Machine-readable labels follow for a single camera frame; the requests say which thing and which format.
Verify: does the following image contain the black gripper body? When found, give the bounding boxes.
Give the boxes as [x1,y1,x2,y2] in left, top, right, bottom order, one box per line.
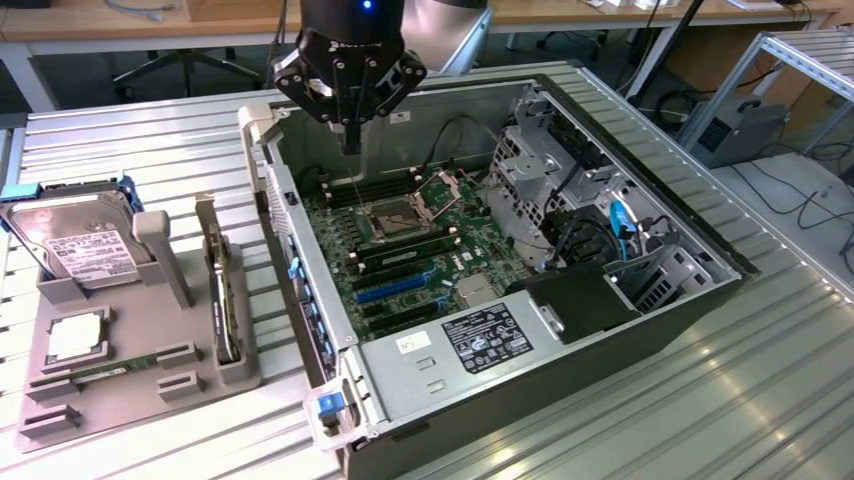
[297,0,409,119]

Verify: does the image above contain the graphics card with black fan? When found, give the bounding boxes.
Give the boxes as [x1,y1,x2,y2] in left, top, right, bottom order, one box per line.
[194,193,243,362]

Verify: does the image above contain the black office chair base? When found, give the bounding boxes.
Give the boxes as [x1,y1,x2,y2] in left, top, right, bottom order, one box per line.
[506,29,609,61]
[110,47,262,99]

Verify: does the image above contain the thin locking lever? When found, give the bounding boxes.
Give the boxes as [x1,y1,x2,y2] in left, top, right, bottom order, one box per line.
[349,166,367,215]

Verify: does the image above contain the silver disk bay cage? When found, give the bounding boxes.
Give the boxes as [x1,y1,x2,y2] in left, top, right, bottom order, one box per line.
[486,82,642,236]

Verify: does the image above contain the metal socket cover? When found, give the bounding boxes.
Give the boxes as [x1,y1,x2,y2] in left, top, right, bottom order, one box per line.
[411,168,470,217]

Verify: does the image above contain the CPU socket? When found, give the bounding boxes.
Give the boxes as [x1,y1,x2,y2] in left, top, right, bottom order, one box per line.
[359,197,435,241]

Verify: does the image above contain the green motherboard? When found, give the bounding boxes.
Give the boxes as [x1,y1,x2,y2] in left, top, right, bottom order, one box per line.
[297,164,542,341]

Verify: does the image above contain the green RAM stick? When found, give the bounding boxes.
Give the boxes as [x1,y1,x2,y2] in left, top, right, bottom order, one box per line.
[359,238,455,269]
[30,352,166,389]

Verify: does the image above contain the black tripod pole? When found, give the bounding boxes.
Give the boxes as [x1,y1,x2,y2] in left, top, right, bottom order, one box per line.
[626,0,706,101]

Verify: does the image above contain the black expansion slot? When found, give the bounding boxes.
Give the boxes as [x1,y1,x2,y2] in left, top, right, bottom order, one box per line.
[351,269,429,292]

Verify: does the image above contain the blue expansion slot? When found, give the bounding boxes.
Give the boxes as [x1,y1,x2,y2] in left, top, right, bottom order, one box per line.
[355,276,435,305]

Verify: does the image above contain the silver chipset heatsink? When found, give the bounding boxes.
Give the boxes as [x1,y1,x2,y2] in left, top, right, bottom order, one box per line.
[455,277,499,306]

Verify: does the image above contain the silver hard disk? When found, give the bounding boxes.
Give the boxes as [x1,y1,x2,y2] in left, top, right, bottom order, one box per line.
[0,192,146,291]

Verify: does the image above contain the blue disk carrier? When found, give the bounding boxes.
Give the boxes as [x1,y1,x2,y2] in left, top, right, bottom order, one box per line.
[0,169,147,236]

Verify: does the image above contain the grey computer tower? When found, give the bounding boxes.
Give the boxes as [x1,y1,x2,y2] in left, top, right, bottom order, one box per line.
[680,97,793,169]

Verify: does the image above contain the black plastic shroud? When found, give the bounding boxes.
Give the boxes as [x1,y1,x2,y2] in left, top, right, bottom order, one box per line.
[506,264,642,346]

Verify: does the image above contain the small silver disk bay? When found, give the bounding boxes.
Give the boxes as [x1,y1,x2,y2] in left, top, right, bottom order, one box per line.
[604,239,742,314]

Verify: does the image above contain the silver power supply unit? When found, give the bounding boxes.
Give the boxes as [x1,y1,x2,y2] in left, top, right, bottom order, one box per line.
[346,289,569,426]

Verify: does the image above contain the grey parts rack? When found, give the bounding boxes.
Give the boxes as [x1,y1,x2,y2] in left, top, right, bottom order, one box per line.
[14,209,266,455]

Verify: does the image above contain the aluminium slat table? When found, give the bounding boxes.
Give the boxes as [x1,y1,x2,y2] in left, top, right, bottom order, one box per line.
[693,27,854,151]

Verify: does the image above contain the silver CPU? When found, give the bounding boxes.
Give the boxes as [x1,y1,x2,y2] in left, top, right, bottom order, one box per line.
[46,314,108,359]

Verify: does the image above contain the open black PC case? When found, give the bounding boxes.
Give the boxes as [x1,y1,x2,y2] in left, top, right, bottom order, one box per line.
[238,72,762,480]

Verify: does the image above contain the light blue network cable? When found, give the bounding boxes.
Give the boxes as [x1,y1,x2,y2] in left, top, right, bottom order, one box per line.
[104,0,181,22]

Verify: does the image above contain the wooden desk white frame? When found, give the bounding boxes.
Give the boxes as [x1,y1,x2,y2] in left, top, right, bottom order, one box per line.
[486,0,842,99]
[0,0,335,114]

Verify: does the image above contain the black power cable bundle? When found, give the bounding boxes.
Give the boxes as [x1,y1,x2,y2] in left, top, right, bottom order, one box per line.
[539,197,613,266]

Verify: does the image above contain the blue disk wire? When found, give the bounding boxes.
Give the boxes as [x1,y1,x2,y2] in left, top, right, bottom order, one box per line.
[608,199,636,261]

